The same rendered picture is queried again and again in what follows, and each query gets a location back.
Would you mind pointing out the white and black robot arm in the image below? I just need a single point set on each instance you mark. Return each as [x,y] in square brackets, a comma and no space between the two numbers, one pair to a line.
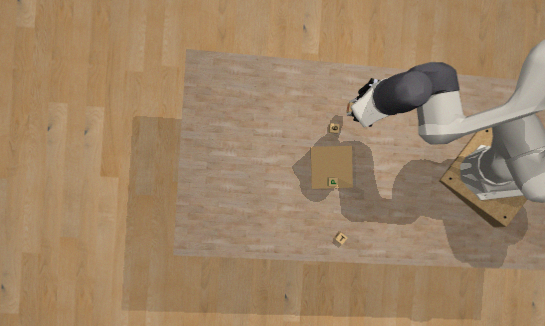
[518,134]

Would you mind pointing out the tan flat mat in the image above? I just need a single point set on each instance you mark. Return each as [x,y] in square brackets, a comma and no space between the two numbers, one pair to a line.
[331,161]

